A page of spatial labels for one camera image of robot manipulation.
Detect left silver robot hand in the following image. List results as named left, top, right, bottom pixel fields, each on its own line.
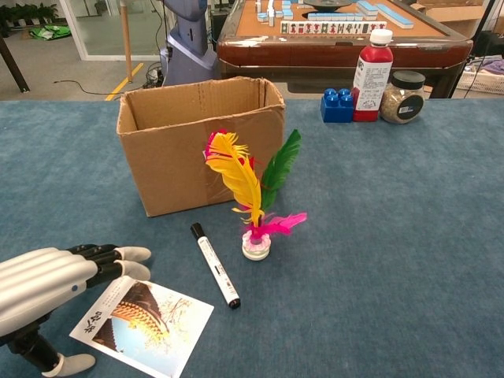
left=0, top=243, right=153, bottom=377

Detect white printed card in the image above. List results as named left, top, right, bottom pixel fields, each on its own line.
left=69, top=275, right=215, bottom=378

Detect black white marker pen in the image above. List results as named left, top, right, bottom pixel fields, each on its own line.
left=190, top=222, right=242, bottom=309

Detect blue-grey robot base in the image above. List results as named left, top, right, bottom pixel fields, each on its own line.
left=159, top=0, right=218, bottom=88

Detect open cardboard box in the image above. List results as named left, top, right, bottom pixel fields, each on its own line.
left=116, top=76, right=287, bottom=217

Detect feather shuttlecock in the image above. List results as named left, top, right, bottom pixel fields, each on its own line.
left=202, top=128, right=309, bottom=262

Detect green plastic snack packets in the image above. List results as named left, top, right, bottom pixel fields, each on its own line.
left=28, top=24, right=73, bottom=42

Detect large brown cardboard carton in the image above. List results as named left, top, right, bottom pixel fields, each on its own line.
left=416, top=0, right=492, bottom=39

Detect black slanted table leg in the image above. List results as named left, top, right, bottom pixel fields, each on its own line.
left=0, top=34, right=31, bottom=95

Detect wooden pole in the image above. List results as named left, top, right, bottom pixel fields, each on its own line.
left=119, top=0, right=135, bottom=83

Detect potted green plants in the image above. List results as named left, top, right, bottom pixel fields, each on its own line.
left=0, top=2, right=60, bottom=28

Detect blue building block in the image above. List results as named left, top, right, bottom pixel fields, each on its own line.
left=320, top=87, right=355, bottom=124

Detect scattered blue mahjong tiles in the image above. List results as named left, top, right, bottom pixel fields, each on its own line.
left=255, top=0, right=295, bottom=27

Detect blue table mat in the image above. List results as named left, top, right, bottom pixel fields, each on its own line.
left=0, top=98, right=504, bottom=378

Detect brown mahjong table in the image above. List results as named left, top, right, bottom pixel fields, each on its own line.
left=216, top=0, right=474, bottom=99

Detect mahjong tile row faces showing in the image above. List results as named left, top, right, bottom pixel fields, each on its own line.
left=280, top=20, right=388, bottom=35

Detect red juice bottle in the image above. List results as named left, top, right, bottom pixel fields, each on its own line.
left=352, top=28, right=395, bottom=123

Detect mahjong tile row blue backs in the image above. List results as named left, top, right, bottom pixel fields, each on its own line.
left=307, top=12, right=365, bottom=22
left=376, top=3, right=415, bottom=30

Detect dark mahjong table centre disc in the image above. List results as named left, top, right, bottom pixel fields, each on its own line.
left=302, top=0, right=354, bottom=12

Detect glass jar black lid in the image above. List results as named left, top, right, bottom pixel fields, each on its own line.
left=380, top=70, right=427, bottom=125

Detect stacked blue mahjong tiles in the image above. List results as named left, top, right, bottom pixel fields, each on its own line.
left=355, top=0, right=380, bottom=17

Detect white plastic basket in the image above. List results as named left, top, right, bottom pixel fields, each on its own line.
left=455, top=65, right=504, bottom=95

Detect purple cloth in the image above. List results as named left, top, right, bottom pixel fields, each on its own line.
left=476, top=57, right=504, bottom=76

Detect black tripod stand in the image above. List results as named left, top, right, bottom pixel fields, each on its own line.
left=470, top=0, right=498, bottom=44

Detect black floor cable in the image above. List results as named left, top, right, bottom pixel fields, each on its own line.
left=53, top=80, right=124, bottom=97

